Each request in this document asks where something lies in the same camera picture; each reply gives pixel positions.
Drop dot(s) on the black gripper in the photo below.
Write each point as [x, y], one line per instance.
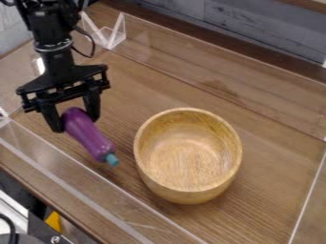
[63, 82]

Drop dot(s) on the purple toy eggplant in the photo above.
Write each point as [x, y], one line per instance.
[82, 129]

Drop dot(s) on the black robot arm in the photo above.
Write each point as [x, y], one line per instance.
[51, 19]

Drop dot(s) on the brown wooden bowl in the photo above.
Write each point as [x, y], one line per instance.
[188, 154]

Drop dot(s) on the yellow black device corner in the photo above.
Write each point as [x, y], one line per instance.
[43, 232]

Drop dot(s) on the clear acrylic tray enclosure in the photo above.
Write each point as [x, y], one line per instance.
[162, 70]

